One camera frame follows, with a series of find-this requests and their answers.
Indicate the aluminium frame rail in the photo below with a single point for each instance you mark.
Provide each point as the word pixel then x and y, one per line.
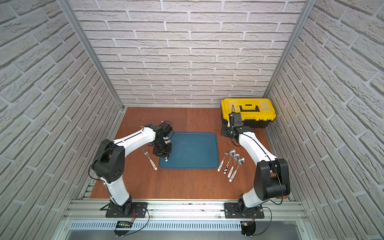
pixel 194 210

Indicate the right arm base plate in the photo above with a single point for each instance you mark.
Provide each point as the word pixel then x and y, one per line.
pixel 239 211

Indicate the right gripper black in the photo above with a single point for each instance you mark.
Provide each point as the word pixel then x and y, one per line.
pixel 224 130

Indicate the yellow black toolbox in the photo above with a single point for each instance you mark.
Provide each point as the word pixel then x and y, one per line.
pixel 255 113

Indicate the fork cartoon text handle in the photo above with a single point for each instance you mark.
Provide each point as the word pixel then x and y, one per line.
pixel 151 161

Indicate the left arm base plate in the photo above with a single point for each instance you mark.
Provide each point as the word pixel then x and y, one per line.
pixel 128 210

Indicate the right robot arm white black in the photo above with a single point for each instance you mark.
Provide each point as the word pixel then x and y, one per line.
pixel 272 178

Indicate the left controller board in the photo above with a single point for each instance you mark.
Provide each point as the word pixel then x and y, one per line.
pixel 123 228

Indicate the teal plastic tray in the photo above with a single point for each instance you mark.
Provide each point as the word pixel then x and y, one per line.
pixel 192 151

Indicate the controller board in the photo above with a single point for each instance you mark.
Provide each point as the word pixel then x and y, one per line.
pixel 248 229
pixel 123 228

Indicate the right controller board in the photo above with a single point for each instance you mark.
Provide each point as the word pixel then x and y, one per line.
pixel 248 229

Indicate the fork plain white handle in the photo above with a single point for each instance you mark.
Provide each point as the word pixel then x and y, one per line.
pixel 222 162

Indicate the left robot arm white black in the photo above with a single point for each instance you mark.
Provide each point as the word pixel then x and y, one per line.
pixel 109 163

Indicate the spoon cow pattern handle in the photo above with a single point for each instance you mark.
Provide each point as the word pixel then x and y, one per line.
pixel 232 152

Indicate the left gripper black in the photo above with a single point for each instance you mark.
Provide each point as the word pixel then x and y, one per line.
pixel 162 151

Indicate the spoon plain white handle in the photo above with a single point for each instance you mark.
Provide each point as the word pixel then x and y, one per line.
pixel 241 161

